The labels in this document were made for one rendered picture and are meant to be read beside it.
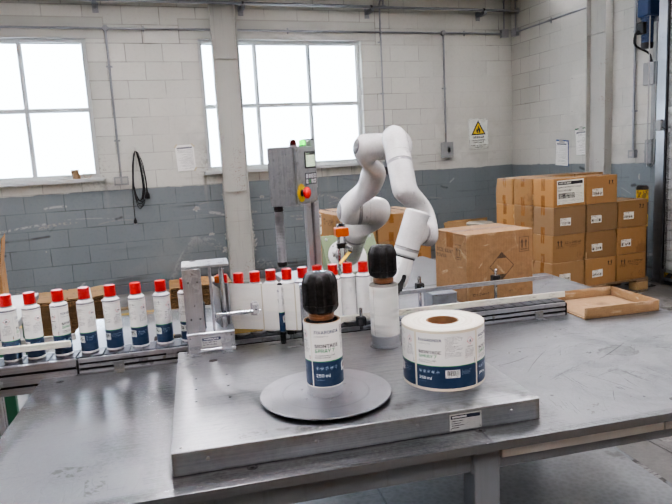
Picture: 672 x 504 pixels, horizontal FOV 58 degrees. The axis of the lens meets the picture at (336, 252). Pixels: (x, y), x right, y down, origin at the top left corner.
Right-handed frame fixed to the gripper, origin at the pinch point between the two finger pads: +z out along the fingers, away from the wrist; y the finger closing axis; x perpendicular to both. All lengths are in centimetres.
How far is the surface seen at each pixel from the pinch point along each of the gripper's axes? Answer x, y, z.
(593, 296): 86, -13, -19
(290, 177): -45, 0, -30
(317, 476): -37, 85, 27
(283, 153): -49, -1, -37
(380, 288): -16.4, 31.6, -6.2
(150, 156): -123, -540, -23
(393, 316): -10.3, 31.9, 0.6
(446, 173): 247, -579, -112
